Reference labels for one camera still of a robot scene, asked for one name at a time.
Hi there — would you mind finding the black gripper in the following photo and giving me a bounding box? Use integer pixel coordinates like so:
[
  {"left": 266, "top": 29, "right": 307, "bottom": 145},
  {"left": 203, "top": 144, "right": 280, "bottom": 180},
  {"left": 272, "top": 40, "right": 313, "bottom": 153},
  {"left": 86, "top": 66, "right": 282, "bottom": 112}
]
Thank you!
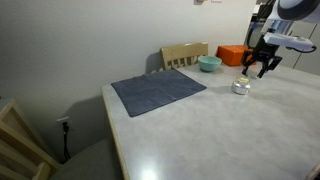
[{"left": 241, "top": 33, "right": 284, "bottom": 80}]

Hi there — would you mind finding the silver round tin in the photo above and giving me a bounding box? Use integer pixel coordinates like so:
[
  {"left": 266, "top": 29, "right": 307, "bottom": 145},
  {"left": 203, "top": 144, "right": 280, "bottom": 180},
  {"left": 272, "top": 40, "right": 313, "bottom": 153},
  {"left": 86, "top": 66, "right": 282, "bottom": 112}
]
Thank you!
[{"left": 230, "top": 77, "right": 252, "bottom": 96}]

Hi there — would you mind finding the orange cardboard box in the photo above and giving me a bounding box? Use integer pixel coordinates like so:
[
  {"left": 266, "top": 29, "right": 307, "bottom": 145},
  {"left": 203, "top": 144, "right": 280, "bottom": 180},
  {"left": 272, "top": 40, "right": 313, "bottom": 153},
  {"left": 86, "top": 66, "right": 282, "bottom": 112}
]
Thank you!
[{"left": 215, "top": 44, "right": 257, "bottom": 67}]

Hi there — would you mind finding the mint green bowl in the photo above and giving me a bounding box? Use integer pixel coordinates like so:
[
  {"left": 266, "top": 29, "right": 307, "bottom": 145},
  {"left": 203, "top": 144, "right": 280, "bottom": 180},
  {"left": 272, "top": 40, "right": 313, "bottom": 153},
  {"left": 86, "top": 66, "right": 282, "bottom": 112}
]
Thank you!
[{"left": 197, "top": 55, "right": 223, "bottom": 73}]

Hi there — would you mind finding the light wooden slatted chair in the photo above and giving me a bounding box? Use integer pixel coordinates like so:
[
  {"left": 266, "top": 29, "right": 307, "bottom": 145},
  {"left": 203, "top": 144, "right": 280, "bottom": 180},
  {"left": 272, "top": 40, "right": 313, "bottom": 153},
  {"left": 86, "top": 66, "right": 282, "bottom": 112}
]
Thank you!
[
  {"left": 0, "top": 98, "right": 61, "bottom": 180},
  {"left": 160, "top": 41, "right": 209, "bottom": 71}
]

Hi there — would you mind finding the dark blue cloth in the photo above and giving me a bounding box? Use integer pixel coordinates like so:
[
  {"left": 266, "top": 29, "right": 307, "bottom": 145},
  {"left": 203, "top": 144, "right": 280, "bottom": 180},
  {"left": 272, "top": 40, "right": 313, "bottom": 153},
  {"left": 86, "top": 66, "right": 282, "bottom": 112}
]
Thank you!
[{"left": 110, "top": 68, "right": 208, "bottom": 118}]

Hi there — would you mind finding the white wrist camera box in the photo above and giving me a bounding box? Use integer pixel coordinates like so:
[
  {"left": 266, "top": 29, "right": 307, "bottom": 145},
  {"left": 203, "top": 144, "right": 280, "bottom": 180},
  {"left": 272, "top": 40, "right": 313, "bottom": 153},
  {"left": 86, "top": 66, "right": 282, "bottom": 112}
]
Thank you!
[{"left": 263, "top": 31, "right": 315, "bottom": 48}]

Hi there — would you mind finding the black camera cable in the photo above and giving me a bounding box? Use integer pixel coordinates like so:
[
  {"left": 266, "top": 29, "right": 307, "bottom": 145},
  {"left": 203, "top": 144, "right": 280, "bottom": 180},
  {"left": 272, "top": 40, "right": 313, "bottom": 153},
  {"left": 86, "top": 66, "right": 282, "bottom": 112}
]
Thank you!
[{"left": 285, "top": 44, "right": 317, "bottom": 55}]

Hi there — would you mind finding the white wall outlet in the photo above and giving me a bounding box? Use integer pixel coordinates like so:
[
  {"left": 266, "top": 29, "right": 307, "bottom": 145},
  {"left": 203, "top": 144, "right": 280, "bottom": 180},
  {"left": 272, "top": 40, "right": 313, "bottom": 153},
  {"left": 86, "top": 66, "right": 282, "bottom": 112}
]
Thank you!
[{"left": 56, "top": 116, "right": 72, "bottom": 130}]

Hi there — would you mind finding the black power cord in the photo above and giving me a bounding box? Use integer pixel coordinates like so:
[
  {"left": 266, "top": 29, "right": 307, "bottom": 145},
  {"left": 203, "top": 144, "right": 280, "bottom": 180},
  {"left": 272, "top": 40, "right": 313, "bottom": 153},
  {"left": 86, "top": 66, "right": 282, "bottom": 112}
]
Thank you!
[{"left": 61, "top": 122, "right": 72, "bottom": 162}]

